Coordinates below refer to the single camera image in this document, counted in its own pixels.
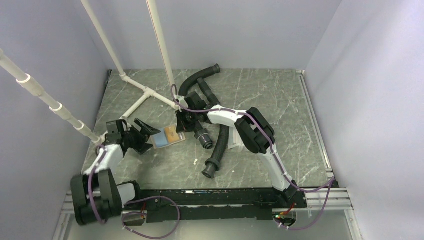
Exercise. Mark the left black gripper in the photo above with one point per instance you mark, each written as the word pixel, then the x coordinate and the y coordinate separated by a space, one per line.
pixel 142 146

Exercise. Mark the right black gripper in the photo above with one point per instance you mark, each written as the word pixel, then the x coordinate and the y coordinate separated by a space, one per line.
pixel 181 125

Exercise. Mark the tan leather card holder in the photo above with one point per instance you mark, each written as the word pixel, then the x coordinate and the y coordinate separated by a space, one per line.
pixel 158 140

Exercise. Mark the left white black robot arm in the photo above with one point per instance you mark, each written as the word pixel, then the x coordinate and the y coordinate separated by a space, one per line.
pixel 95 194

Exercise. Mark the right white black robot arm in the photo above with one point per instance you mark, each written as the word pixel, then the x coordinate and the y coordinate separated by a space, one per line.
pixel 255 132

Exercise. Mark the clear plastic card tray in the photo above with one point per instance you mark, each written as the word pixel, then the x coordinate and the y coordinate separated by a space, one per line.
pixel 234 141

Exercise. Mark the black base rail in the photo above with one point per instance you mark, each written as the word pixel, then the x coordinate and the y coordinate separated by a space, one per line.
pixel 214 204

